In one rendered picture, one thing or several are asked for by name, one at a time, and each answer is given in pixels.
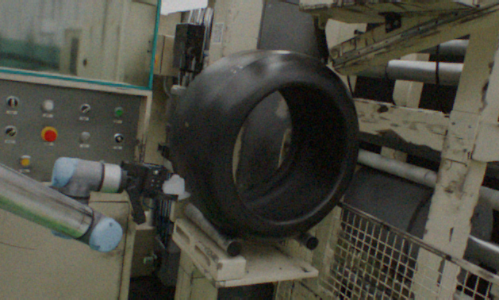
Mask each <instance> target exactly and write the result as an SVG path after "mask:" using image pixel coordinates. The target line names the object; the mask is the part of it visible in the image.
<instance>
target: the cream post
mask: <svg viewBox="0 0 499 300"><path fill-rule="evenodd" d="M263 2H264V0H216V5H215V10H214V17H213V29H212V35H211V41H210V48H209V54H208V59H207V66H206V67H208V66H210V64H212V63H214V62H215V61H217V60H219V59H220V58H222V57H225V56H228V55H231V54H233V53H236V52H240V51H243V50H248V49H256V45H257V40H258V34H259V23H260V18H261V13H262V7H263ZM215 22H225V23H224V30H222V36H221V44H212V43H213V31H214V26H215ZM243 132H244V124H243V126H242V128H241V130H240V133H239V136H238V138H237V140H236V143H235V147H234V151H233V157H232V173H233V179H234V182H235V180H236V175H237V170H238V164H239V159H240V149H241V142H242V137H243ZM218 289H219V288H215V287H214V286H213V284H212V283H210V282H209V281H208V280H207V279H206V277H205V276H204V275H203V274H202V273H201V271H200V270H199V269H198V268H197V267H195V264H194V263H193V262H192V261H191V260H190V258H189V257H188V256H187V255H186V254H185V253H184V251H183V250H182V249H181V255H180V261H179V267H178V278H177V285H176V291H175V300H217V295H218Z"/></svg>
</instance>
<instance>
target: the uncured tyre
mask: <svg viewBox="0 0 499 300"><path fill-rule="evenodd" d="M229 57H235V58H229ZM239 63H241V64H243V66H245V67H244V68H243V69H241V70H240V71H238V72H237V73H236V74H232V73H230V72H229V71H231V70H232V69H233V68H234V67H235V66H238V64H239ZM277 90H278V92H279V93H280V94H281V96H283V98H284V100H285V102H286V105H287V107H288V110H289V112H290V115H291V121H292V137H291V141H290V144H289V148H288V151H287V153H286V156H285V158H284V160H283V162H282V164H281V166H280V167H279V168H278V170H276V171H275V172H274V174H273V175H272V176H271V177H270V178H269V179H268V180H267V181H265V182H264V183H261V184H259V186H257V187H255V188H252V189H250V190H243V191H237V189H236V187H235V183H234V179H233V173H232V157H233V151H234V147H235V143H236V140H237V138H238V136H239V133H240V130H241V128H242V126H243V124H244V122H245V120H246V119H247V116H248V115H249V114H250V113H251V112H252V111H253V109H254V108H255V107H257V105H258V104H259V103H260V102H261V101H262V100H263V99H265V98H266V97H268V96H269V95H271V94H273V93H274V92H276V91H277ZM186 120H189V121H190V124H189V127H188V129H186V128H184V126H185V123H186ZM359 145H360V131H359V116H358V112H356V108H355V103H354V101H353V98H352V96H351V93H350V92H349V89H348V88H347V86H346V84H345V83H344V82H343V81H342V80H341V78H340V77H339V76H338V75H337V74H336V73H335V72H334V71H333V70H332V69H331V68H329V67H327V66H326V64H325V63H322V62H321V61H319V60H318V59H315V58H313V57H312V56H308V55H306V54H301V53H298V52H294V51H283V50H265V49H248V50H243V51H240V52H236V53H233V54H231V55H228V56H226V57H222V58H220V59H219V60H217V61H215V62H214V63H212V64H210V66H208V67H207V68H206V69H205V70H203V71H202V72H201V73H200V74H199V75H198V76H196V77H195V78H194V80H193V81H192V82H191V84H190V85H189V86H188V87H187V88H186V90H185V93H184V94H182V97H181V98H180V100H179V102H178V105H177V107H176V110H175V113H174V116H173V120H172V123H171V133H169V155H171V164H172V167H173V171H174V174H175V175H178V176H179V178H181V179H184V181H185V192H188V193H191V196H189V197H187V199H188V200H189V202H190V203H191V204H192V205H193V206H194V207H196V208H198V209H199V210H200V211H201V213H203V214H204V215H205V216H206V217H207V218H208V219H210V220H211V221H212V222H214V223H215V224H216V225H217V227H218V228H220V229H221V230H224V231H225V232H226V233H228V234H230V235H232V236H234V237H238V238H240V239H241V240H245V241H249V242H254V243H259V244H273V243H280V242H283V241H287V240H292V238H295V237H297V236H300V235H301V234H303V233H306V232H308V231H309V230H310V229H312V228H313V227H314V226H316V225H317V224H318V223H320V222H321V221H322V220H323V219H324V218H325V217H326V216H327V215H328V214H329V213H331V211H332V210H333V209H334V208H335V207H336V205H337V204H338V202H339V201H340V199H341V198H342V196H343V195H344V194H345V192H346V190H347V189H348V187H349V184H350V181H351V179H352V176H353V174H354V170H355V166H356V163H358V158H359Z"/></svg>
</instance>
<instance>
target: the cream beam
mask: <svg viewBox="0 0 499 300"><path fill-rule="evenodd" d="M477 2H478V0H300V3H299V8H298V10H300V12H303V13H309V14H311V13H323V14H326V15H329V16H332V17H331V18H329V19H332V20H336V21H341V22H345V23H348V24H353V23H375V22H386V18H385V17H382V16H379V15H378V13H388V12H394V13H396V14H400V15H401V16H404V15H406V14H418V13H446V12H458V10H472V9H474V7H475V6H476V4H477Z"/></svg>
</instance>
